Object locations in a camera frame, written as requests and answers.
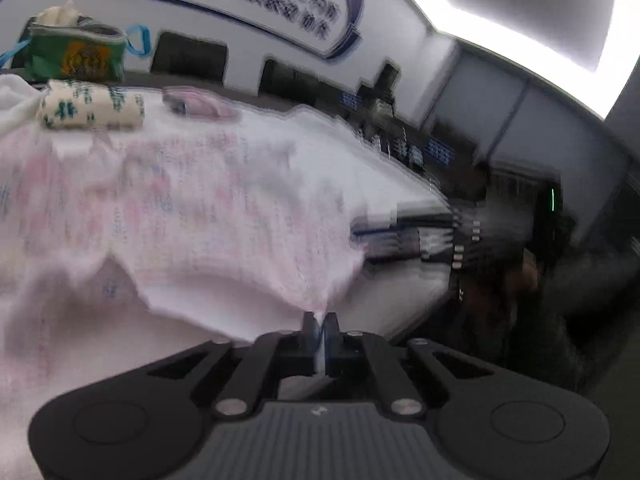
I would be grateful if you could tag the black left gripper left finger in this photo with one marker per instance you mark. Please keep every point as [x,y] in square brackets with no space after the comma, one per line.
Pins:
[272,358]

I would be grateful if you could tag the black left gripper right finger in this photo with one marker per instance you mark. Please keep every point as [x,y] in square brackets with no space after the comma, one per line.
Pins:
[370,359]

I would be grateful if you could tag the pink floral garment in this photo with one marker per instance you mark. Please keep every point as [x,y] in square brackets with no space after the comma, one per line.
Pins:
[89,241]

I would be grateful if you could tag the green zipper storage bag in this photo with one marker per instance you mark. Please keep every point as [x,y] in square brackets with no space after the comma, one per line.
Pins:
[62,43]

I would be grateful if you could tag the white fluffy blanket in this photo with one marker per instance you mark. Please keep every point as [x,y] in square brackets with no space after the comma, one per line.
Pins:
[323,150]

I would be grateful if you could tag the black office chair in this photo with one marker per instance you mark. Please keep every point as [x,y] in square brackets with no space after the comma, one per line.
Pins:
[291,84]
[189,57]

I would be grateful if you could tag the pink folded cloth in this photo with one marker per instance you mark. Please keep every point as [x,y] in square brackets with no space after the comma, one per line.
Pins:
[197,103]

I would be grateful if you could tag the cream teal floral folded cloth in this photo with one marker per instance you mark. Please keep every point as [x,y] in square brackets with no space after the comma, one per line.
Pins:
[73,104]

